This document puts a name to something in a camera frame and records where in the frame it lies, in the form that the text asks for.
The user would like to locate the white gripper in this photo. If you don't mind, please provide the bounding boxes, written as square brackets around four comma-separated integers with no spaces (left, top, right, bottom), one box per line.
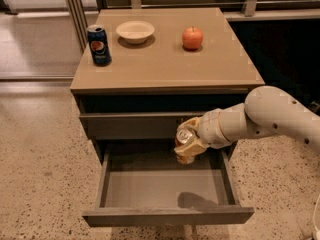
[174,109,232,157]

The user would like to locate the orange soda can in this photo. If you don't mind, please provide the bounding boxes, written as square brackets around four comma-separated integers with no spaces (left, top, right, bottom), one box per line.
[175,129,195,164]

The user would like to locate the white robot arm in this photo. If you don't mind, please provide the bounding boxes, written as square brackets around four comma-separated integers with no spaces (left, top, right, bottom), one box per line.
[175,86,320,164]

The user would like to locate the open middle drawer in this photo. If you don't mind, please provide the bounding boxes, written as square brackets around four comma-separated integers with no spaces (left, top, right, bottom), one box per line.
[83,150,254,227]

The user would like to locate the grey drawer cabinet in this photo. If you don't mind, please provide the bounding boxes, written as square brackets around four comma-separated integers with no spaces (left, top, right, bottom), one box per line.
[71,8,264,154]

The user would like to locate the closed top drawer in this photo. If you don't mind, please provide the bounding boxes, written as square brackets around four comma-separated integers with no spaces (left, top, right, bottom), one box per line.
[80,111,204,140]

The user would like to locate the blue Pepsi can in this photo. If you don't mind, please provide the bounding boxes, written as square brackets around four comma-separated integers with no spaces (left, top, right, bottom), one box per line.
[87,25,112,66]

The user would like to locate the red apple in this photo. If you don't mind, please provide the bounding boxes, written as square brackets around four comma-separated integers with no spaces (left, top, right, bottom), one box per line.
[182,27,203,50]

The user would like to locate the white bowl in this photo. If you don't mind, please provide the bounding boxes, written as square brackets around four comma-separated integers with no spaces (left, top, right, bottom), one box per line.
[116,21,155,44]

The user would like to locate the small dark floor device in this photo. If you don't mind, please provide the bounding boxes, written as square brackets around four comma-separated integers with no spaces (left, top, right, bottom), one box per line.
[309,101,320,114]

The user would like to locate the white cable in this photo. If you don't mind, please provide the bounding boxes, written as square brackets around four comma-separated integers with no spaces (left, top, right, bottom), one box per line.
[311,193,320,240]

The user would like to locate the metal window frame post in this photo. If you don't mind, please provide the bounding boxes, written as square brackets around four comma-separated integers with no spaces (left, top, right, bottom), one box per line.
[65,0,87,52]

